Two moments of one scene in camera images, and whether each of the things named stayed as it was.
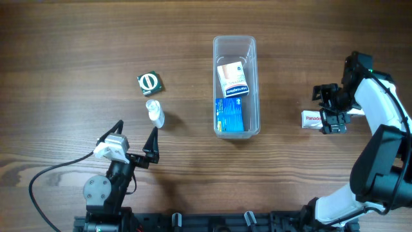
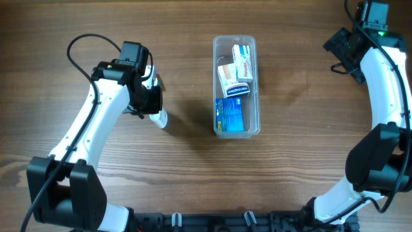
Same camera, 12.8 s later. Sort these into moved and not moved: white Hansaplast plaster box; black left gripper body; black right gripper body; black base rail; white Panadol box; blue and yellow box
Moved: black left gripper body; black right gripper body; white Panadol box
Not moved: white Hansaplast plaster box; black base rail; blue and yellow box
